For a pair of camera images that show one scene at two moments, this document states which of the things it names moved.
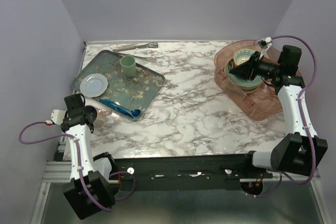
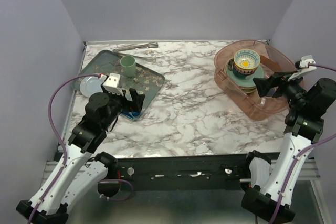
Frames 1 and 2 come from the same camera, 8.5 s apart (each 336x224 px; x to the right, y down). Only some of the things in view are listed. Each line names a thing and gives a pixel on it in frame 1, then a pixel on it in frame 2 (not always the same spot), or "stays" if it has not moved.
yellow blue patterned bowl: [243, 56] stays
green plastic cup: [128, 63] stays
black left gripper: [91, 125] -> [135, 105]
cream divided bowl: [249, 90] stays
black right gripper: [246, 70] -> [264, 85]
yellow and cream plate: [249, 89] stays
